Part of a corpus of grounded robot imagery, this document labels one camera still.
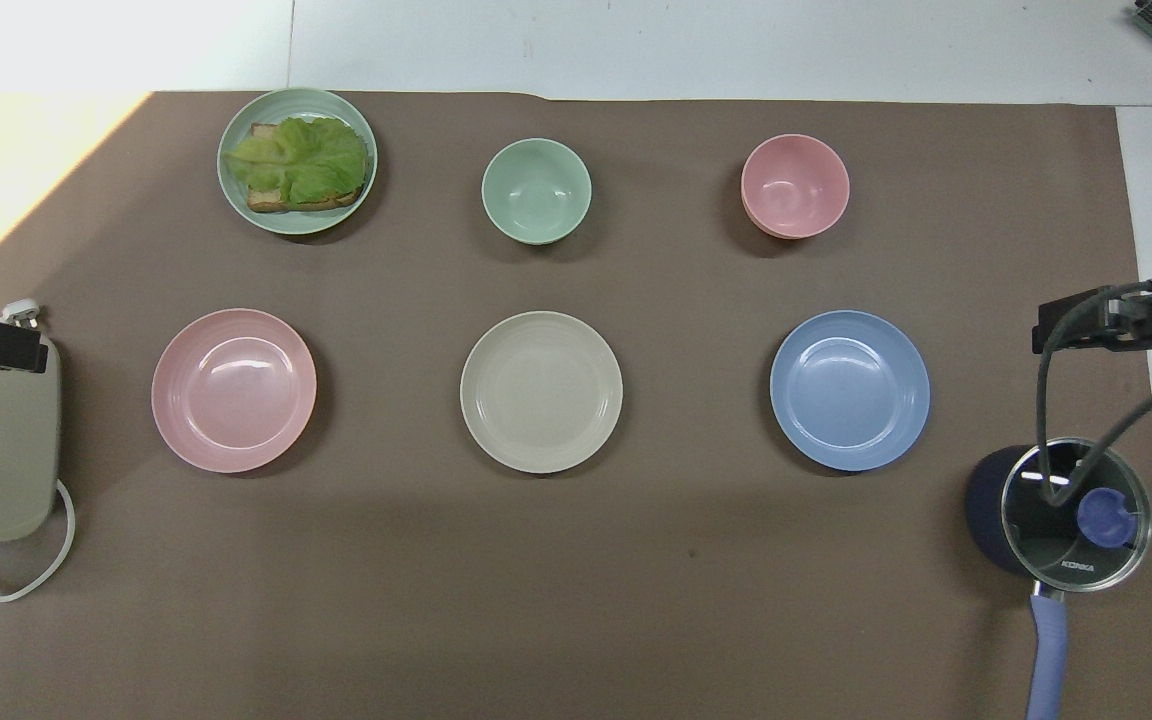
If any green lettuce leaf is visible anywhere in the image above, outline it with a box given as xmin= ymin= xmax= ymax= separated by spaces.
xmin=225 ymin=116 xmax=370 ymax=205

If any beige plate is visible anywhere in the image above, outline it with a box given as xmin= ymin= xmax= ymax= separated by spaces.
xmin=460 ymin=311 xmax=624 ymax=475

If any dark blue saucepan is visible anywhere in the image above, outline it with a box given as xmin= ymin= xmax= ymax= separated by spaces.
xmin=965 ymin=440 xmax=1152 ymax=720

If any black cable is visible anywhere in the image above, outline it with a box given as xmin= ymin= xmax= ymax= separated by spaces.
xmin=1034 ymin=283 xmax=1152 ymax=504

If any glass lid with blue knob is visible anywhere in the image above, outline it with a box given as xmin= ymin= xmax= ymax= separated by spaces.
xmin=1000 ymin=437 xmax=1152 ymax=592

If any blue plate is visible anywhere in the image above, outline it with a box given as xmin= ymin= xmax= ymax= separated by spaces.
xmin=770 ymin=310 xmax=932 ymax=473

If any green plate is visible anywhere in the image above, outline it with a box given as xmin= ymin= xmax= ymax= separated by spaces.
xmin=217 ymin=87 xmax=379 ymax=236

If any green bowl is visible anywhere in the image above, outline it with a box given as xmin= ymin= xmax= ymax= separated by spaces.
xmin=481 ymin=138 xmax=593 ymax=246

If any white power cable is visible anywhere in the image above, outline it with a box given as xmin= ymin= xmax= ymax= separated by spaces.
xmin=0 ymin=479 xmax=77 ymax=603

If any toast slice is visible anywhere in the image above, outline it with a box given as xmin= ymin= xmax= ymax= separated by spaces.
xmin=245 ymin=122 xmax=368 ymax=214

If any pink bowl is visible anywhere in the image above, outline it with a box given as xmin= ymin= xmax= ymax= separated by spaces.
xmin=740 ymin=134 xmax=851 ymax=241

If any pink plate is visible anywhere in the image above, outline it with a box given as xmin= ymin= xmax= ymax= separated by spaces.
xmin=151 ymin=308 xmax=318 ymax=474

